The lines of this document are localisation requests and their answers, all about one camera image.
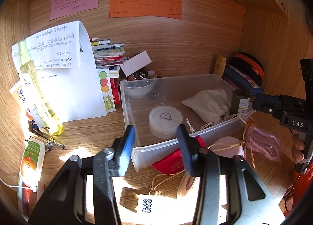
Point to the stack of books and cards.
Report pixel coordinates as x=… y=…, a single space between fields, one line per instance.
x=107 y=54

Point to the red pouch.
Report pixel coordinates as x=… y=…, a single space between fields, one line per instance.
x=171 y=162

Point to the red box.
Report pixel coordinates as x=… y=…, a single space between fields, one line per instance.
x=116 y=93

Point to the dark green jar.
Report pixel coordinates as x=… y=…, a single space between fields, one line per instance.
x=239 y=103

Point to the pink round pouch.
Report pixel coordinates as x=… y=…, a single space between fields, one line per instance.
x=228 y=146

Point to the small metal clip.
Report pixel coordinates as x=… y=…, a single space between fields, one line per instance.
x=157 y=95

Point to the blue pouch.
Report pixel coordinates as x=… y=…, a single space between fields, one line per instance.
x=242 y=79

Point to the pile of small trinkets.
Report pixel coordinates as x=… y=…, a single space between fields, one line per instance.
x=144 y=74

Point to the orange paper note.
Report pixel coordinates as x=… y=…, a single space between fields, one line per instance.
x=146 y=7

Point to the yellow spray bottle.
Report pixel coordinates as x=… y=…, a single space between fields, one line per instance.
x=41 y=93

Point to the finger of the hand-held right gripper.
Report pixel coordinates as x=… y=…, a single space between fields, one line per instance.
x=265 y=109
x=267 y=98

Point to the white bowl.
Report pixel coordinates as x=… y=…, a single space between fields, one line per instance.
x=140 y=88

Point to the wooden desk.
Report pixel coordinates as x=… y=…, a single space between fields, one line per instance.
x=85 y=134

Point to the red tube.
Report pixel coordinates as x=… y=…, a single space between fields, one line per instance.
x=25 y=200

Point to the yellow tube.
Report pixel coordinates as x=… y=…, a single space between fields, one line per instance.
x=219 y=66

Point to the round white container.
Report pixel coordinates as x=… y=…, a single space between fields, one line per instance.
x=165 y=120

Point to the white tube with orange print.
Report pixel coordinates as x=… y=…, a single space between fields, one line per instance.
x=30 y=161

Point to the metal pen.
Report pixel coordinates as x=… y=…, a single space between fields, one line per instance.
x=49 y=139

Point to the pink mesh pouch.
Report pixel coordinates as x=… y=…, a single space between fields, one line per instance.
x=262 y=142

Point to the person's right hand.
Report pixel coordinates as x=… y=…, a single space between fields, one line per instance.
x=298 y=146

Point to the white printed tube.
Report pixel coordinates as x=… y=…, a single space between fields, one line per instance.
x=20 y=95

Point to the white handwritten paper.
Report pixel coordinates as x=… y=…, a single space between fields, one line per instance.
x=78 y=88

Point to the clear plastic box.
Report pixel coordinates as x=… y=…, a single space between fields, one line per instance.
x=141 y=117

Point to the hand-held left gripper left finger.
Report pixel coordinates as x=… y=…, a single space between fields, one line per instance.
x=127 y=148

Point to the small white box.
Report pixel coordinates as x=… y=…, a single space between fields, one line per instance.
x=135 y=63

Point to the white cloth pouch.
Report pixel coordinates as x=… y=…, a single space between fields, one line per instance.
x=210 y=104

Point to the white card with studs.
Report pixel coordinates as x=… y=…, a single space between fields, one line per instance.
x=146 y=204

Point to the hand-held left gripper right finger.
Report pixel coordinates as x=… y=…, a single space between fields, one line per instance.
x=184 y=148

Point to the black and orange case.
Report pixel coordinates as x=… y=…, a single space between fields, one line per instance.
x=249 y=65

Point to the white tape roll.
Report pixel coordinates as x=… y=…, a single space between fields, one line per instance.
x=188 y=183

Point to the fruit sticker sheet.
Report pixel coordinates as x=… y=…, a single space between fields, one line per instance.
x=106 y=90

